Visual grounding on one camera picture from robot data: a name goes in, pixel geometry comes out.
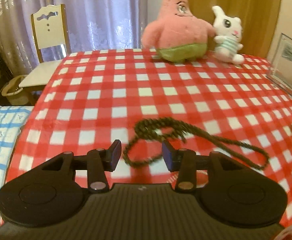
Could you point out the golden brown curtain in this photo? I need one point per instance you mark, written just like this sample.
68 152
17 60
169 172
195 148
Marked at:
259 19

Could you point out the beige waste bin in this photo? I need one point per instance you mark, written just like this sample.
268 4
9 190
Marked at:
15 94

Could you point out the white bunny plush toy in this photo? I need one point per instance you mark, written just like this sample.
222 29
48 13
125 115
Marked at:
228 36

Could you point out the white wooden chair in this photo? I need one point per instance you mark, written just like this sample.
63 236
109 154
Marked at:
49 29

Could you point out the red white checkered tablecloth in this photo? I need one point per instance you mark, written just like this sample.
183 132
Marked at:
96 97

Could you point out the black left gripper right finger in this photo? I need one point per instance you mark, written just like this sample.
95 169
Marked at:
186 162

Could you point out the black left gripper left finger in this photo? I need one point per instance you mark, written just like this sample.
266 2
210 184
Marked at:
96 162

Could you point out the lilac sheer curtain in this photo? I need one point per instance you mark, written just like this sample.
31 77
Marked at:
92 25

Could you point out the pink starfish plush toy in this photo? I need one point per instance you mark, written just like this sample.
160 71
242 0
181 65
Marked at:
177 35

